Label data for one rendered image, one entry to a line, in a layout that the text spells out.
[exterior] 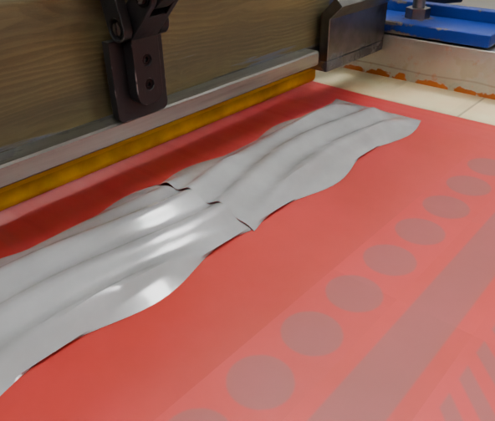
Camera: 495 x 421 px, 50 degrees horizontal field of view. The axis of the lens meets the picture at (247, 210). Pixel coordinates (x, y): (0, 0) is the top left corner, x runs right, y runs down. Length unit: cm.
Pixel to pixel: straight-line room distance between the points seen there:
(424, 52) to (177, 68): 22
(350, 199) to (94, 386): 16
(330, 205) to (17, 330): 16
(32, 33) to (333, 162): 17
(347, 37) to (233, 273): 25
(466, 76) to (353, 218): 22
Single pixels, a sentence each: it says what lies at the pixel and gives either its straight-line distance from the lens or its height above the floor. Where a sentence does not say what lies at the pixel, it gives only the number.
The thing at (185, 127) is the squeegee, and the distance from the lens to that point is 34.
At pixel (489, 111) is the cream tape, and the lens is 42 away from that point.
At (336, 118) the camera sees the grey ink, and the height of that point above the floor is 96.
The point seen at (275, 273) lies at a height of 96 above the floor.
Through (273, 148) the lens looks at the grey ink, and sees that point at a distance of 32.
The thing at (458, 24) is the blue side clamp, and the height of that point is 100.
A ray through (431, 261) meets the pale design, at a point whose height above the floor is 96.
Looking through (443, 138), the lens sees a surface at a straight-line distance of 37.
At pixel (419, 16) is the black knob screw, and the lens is 48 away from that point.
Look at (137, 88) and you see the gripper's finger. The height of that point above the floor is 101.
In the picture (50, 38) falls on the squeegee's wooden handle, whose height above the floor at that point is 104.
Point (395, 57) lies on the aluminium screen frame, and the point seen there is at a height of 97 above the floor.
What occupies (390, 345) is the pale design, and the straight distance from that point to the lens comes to 20.
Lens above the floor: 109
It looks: 32 degrees down
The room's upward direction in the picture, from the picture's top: 1 degrees counter-clockwise
